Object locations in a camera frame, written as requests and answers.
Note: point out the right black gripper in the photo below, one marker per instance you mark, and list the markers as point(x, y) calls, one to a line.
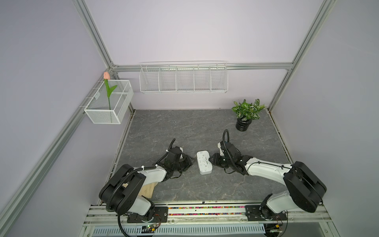
point(213, 159)

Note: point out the pink artificial tulip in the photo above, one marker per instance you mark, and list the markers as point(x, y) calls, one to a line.
point(109, 89)

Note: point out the white digital alarm clock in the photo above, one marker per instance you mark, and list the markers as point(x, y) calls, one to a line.
point(204, 165)

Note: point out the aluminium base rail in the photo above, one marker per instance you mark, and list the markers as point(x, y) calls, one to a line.
point(233, 213)

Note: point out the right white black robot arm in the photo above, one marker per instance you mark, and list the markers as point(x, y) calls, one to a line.
point(304, 189)

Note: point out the white mesh wall basket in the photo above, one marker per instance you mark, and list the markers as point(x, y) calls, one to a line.
point(96, 107)

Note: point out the beige work glove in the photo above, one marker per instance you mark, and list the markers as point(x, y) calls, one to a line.
point(145, 191)

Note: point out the white wire wall shelf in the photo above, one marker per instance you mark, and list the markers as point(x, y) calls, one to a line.
point(184, 77)

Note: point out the green potted plant black pot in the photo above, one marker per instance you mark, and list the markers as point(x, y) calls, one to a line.
point(246, 113)

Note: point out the white vented cable duct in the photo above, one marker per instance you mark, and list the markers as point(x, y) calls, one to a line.
point(194, 230)

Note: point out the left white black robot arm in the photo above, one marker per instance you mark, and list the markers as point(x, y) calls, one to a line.
point(121, 194)

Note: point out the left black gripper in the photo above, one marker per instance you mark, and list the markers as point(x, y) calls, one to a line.
point(188, 162)

